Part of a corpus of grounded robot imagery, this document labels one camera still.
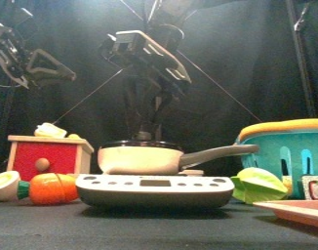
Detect orange toy carrot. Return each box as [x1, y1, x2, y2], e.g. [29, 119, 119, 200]
[16, 172, 80, 206]

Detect toy sushi roll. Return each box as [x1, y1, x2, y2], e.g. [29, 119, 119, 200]
[299, 174, 318, 201]

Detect cream toy pan grey handle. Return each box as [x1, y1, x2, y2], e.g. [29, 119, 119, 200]
[96, 143, 260, 177]

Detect pale toy onion half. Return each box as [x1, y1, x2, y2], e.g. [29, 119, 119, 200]
[0, 170, 23, 202]

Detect red wooden drawer box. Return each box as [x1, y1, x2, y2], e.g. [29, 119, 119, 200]
[6, 134, 96, 180]

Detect dark glass pot lid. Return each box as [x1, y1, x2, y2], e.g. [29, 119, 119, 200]
[100, 130, 186, 151]

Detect pink cutting board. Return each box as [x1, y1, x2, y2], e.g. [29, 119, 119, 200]
[251, 198, 318, 230]

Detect black frame post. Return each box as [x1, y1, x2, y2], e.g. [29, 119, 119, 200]
[286, 0, 318, 119]

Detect white grey toy induction stove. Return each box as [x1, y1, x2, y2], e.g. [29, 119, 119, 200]
[75, 169, 236, 210]

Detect thin white cord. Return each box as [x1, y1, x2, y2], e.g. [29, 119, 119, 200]
[120, 0, 263, 123]
[52, 0, 163, 126]

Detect yellow-green fruit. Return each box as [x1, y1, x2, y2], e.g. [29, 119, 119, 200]
[230, 166, 291, 206]

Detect teal basket orange rim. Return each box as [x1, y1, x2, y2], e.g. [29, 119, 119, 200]
[234, 117, 318, 200]

